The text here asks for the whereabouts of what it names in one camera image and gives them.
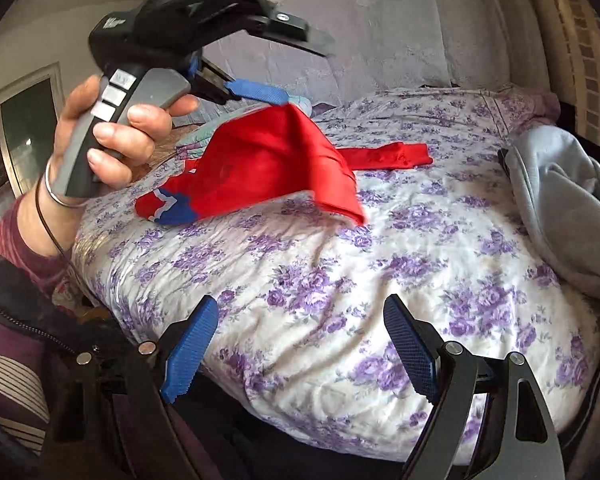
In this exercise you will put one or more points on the grey garment on bed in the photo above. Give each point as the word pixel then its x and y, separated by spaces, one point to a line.
pixel 557 191

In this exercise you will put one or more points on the person left hand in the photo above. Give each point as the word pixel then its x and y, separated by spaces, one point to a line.
pixel 121 147

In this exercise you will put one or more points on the purple floral bed sheet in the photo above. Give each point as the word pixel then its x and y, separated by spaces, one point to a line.
pixel 301 344

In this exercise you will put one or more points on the red blue white pants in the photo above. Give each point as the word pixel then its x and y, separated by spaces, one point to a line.
pixel 295 157

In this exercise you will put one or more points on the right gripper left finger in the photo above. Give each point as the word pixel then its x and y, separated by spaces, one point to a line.
pixel 114 418

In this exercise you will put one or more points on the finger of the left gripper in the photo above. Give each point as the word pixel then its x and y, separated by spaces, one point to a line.
pixel 216 86

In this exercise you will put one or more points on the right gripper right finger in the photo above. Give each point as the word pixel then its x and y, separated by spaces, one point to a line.
pixel 517 438

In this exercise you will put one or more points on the white lace headboard cover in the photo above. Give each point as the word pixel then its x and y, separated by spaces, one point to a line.
pixel 379 44

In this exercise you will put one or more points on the person left forearm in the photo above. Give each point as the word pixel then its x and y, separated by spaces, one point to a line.
pixel 37 233

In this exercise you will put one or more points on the beige checkered curtain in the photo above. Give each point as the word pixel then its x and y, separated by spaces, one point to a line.
pixel 570 31

